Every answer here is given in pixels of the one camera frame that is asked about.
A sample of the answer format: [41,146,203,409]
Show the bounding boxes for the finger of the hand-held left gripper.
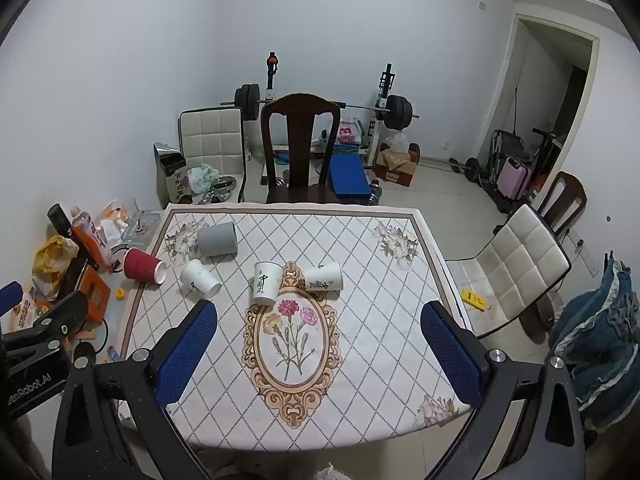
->
[1,290,90,357]
[0,281,25,321]

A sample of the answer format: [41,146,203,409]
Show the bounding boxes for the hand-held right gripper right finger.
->
[420,301,587,480]

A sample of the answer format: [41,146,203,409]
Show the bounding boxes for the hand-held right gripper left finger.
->
[52,299,219,480]

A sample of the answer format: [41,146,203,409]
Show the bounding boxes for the plain white paper cup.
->
[180,259,223,297]

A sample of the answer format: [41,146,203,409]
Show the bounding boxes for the red ribbed paper cup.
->
[123,247,168,285]

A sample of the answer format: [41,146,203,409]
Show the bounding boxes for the white paper cup black print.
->
[301,261,345,293]
[252,261,283,307]

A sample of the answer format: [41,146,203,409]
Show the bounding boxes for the grey paper cup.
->
[196,221,239,258]

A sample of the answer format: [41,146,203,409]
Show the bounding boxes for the orange box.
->
[77,265,112,327]

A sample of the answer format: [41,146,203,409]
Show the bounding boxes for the yellow plastic bag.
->
[32,235,81,302]

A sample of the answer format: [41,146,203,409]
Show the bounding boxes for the orange bottle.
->
[70,212,114,267]

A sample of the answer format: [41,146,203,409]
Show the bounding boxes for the floral printed tablecloth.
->
[117,203,474,450]

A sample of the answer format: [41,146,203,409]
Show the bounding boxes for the crumpled white bag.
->
[95,200,131,247]

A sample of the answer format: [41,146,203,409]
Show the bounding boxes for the white padded chair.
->
[445,204,572,339]
[179,108,250,204]

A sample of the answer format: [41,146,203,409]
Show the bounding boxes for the clear glass tray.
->
[120,210,162,251]

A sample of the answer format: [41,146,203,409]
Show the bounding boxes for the blue denim cushions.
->
[547,260,640,432]

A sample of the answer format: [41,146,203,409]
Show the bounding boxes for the steel bowl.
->
[202,174,240,205]

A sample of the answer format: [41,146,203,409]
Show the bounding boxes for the tall printed white box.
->
[154,142,194,205]

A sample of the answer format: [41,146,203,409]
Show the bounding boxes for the green and white plastic bag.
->
[187,162,221,194]

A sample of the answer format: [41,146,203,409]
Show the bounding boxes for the pink suitcase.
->
[500,156,532,201]

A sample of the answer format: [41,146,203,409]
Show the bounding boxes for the brown cardboard box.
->
[374,143,421,189]

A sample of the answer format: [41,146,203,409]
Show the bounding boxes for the small black barbell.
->
[448,157,484,177]

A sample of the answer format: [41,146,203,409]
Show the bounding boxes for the dark wooden chair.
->
[531,171,588,241]
[260,93,342,206]

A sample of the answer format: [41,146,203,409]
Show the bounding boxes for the blue bench pad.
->
[327,154,374,196]

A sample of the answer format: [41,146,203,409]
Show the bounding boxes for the black folded trolley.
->
[489,129,527,186]

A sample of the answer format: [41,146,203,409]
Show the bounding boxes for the black kick scooter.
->
[530,127,562,186]

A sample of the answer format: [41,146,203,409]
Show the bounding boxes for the pink printed bag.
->
[336,117,364,147]

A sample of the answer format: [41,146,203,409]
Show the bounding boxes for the barbell with black plates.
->
[221,84,420,126]

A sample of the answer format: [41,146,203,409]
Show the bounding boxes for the white weight rack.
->
[260,52,397,184]

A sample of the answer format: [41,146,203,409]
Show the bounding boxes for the white door frame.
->
[487,12,601,202]

